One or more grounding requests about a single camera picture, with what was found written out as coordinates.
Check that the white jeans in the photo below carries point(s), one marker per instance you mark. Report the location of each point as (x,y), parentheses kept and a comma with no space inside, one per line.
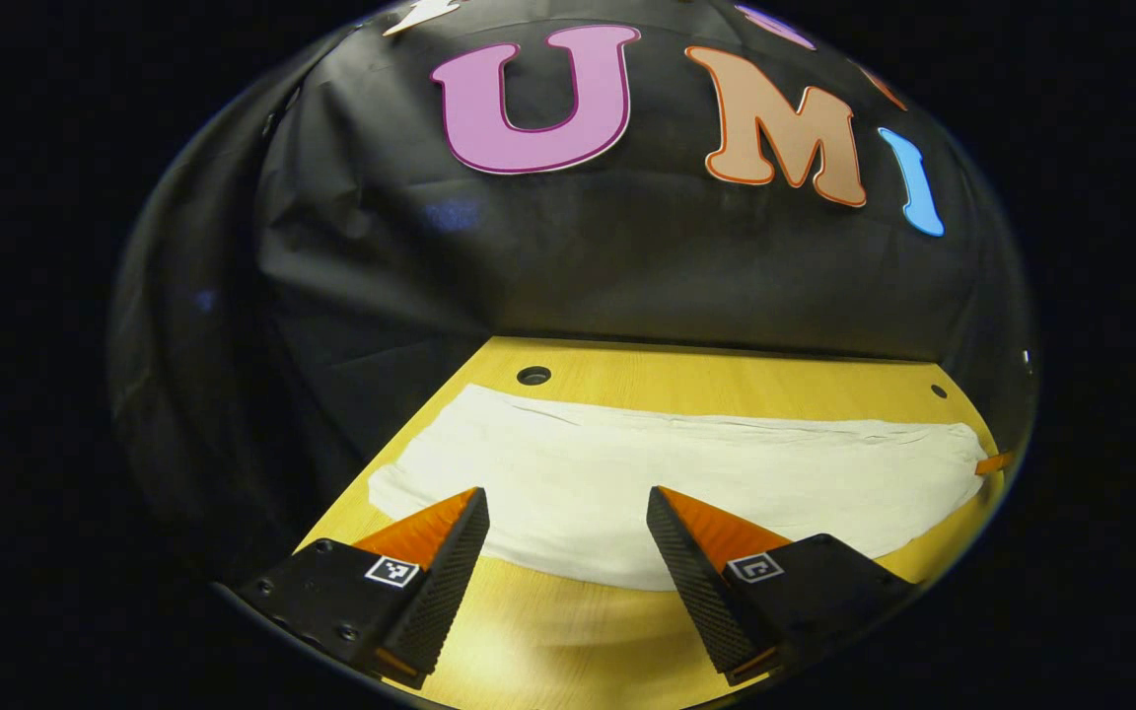
(627,463)

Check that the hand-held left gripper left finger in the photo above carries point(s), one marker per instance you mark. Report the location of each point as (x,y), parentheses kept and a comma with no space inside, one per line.
(445,582)

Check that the black backdrop cloth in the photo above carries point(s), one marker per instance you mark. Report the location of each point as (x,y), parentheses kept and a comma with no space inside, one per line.
(627,266)

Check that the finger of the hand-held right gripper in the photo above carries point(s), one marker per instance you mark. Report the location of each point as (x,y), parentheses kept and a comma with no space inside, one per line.
(994,462)

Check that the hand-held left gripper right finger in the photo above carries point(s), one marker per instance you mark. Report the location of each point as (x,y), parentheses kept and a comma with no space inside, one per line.
(696,582)

